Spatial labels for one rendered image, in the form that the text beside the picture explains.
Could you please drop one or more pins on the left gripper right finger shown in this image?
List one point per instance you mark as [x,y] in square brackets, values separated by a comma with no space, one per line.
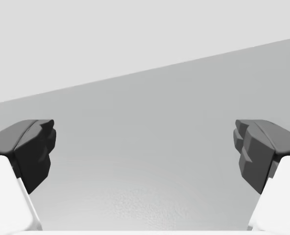
[269,161]

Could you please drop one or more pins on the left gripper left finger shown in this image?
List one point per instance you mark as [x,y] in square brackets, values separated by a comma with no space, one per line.
[17,161]

